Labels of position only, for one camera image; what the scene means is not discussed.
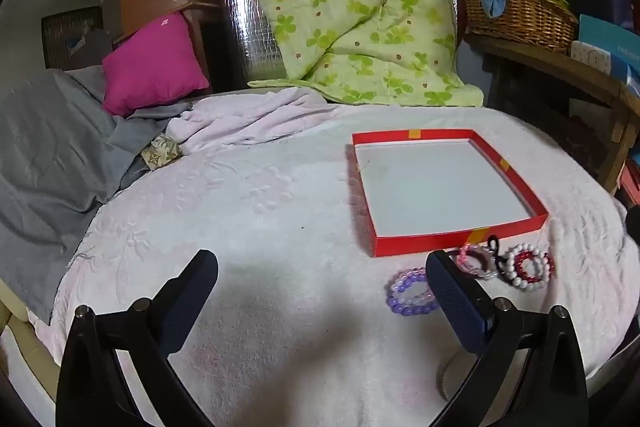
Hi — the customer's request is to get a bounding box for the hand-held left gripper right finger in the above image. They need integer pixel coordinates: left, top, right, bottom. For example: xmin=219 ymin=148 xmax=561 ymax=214
xmin=425 ymin=249 xmax=590 ymax=427

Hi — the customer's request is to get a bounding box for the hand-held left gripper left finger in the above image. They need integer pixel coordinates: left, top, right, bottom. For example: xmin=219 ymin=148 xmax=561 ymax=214
xmin=56 ymin=249 xmax=220 ymax=427

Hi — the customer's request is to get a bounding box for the pink bead bracelet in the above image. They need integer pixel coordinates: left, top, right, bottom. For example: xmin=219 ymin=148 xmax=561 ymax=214
xmin=456 ymin=243 xmax=501 ymax=280

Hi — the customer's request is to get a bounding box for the purple bead bracelet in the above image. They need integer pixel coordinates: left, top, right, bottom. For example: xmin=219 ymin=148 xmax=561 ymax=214
xmin=385 ymin=268 xmax=438 ymax=315

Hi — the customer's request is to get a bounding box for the white bead bracelet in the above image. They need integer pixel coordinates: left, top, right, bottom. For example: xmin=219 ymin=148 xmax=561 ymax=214
xmin=501 ymin=243 xmax=541 ymax=293

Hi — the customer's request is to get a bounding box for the black hair tie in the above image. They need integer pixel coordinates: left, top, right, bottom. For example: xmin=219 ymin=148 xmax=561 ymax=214
xmin=484 ymin=234 xmax=504 ymax=273

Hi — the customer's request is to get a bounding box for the silver bangle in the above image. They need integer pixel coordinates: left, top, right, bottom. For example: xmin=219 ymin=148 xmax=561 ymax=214
xmin=437 ymin=352 xmax=482 ymax=404

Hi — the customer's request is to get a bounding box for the red bead bracelet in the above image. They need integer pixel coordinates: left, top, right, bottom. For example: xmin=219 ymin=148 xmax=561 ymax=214
xmin=515 ymin=251 xmax=556 ymax=285

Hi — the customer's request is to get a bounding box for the red cardboard box tray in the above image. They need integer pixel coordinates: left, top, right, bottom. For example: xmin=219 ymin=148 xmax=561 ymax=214
xmin=351 ymin=128 xmax=550 ymax=258

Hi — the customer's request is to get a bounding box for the small patterned cloth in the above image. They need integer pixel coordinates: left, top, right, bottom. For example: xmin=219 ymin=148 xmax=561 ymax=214
xmin=141 ymin=133 xmax=184 ymax=168

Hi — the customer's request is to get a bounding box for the grey bed sheet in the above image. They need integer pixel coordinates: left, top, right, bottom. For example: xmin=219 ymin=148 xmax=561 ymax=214
xmin=0 ymin=67 xmax=193 ymax=325

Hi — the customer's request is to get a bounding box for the magenta pillow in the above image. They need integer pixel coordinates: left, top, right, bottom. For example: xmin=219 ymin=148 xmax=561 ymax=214
xmin=102 ymin=12 xmax=211 ymax=118

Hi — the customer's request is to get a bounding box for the wooden shelf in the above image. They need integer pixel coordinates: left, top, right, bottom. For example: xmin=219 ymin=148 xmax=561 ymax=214
xmin=465 ymin=32 xmax=640 ymax=196

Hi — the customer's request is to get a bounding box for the silver foil panel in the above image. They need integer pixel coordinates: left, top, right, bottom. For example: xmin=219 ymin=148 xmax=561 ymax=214
xmin=220 ymin=0 xmax=287 ymax=94

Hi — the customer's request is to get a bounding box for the woven wicker panel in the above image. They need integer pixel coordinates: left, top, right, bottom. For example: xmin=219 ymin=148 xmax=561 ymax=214
xmin=40 ymin=7 xmax=104 ymax=71

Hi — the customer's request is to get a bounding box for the wicker basket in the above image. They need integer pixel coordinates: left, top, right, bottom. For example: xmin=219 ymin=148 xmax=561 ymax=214
xmin=460 ymin=0 xmax=580 ymax=55

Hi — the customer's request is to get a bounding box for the blue cardboard box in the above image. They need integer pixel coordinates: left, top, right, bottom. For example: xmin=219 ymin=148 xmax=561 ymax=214
xmin=570 ymin=14 xmax=640 ymax=84

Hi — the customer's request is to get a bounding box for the green floral quilt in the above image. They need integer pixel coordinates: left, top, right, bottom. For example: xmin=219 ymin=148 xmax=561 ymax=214
xmin=228 ymin=0 xmax=485 ymax=108

